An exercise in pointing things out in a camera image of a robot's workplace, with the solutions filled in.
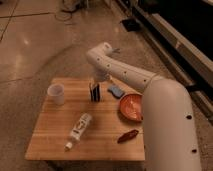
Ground dark red chili pepper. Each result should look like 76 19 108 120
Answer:
117 129 139 144

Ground cables on floor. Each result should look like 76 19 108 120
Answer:
54 0 88 26

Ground white plastic bottle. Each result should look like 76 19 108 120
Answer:
65 113 92 151

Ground orange bowl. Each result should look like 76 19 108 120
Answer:
119 94 143 122

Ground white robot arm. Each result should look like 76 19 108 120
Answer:
86 42 202 171

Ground wooden table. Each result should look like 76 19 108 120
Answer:
25 77 145 161

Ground translucent plastic cup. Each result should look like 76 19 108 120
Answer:
47 84 64 105

